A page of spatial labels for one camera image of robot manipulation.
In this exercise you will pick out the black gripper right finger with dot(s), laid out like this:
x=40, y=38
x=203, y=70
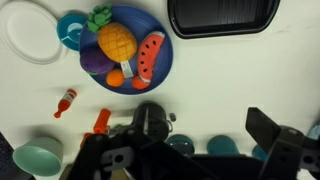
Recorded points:
x=283, y=146

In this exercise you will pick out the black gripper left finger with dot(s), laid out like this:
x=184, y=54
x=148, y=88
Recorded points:
x=91, y=153

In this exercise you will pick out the teal pot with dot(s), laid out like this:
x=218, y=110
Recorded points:
x=222, y=145

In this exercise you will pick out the black pot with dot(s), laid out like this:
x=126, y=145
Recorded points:
x=160, y=132

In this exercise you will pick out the teal kettle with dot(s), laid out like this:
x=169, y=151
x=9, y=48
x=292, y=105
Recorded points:
x=258, y=152

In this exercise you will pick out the orange toy bottle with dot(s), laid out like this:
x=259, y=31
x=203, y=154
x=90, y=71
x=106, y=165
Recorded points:
x=101, y=120

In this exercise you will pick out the light blue toaster oven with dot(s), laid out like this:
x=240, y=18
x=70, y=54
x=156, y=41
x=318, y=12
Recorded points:
x=315, y=130

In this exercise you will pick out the mint green bowl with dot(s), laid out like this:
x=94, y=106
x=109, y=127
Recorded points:
x=38, y=156

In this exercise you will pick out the small red sauce bottle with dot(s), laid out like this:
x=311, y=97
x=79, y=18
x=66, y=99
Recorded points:
x=66, y=101

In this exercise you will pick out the plush orange fruit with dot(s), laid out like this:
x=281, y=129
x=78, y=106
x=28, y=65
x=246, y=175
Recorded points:
x=115, y=78

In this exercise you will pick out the red-orange plush fruit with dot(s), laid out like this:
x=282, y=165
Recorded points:
x=140, y=83

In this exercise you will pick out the small grey knob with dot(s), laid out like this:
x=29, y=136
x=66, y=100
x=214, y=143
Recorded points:
x=172, y=117

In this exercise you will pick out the purple plush eggplant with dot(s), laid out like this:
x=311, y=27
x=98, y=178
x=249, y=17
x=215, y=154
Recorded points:
x=95, y=61

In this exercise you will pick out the plush watermelon slice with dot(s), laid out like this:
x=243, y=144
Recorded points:
x=148, y=55

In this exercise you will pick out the plush pineapple toy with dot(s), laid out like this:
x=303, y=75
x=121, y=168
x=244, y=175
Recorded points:
x=116, y=41

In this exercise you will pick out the small teal bowl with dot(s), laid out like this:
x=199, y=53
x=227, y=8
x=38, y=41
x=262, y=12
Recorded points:
x=68, y=31

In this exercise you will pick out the white paper plate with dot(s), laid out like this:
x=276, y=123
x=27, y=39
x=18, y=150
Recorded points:
x=28, y=31

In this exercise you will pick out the blue plate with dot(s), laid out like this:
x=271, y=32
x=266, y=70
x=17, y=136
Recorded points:
x=146, y=23

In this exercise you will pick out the black ridged baking tray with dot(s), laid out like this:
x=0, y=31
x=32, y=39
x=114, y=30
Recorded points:
x=226, y=16

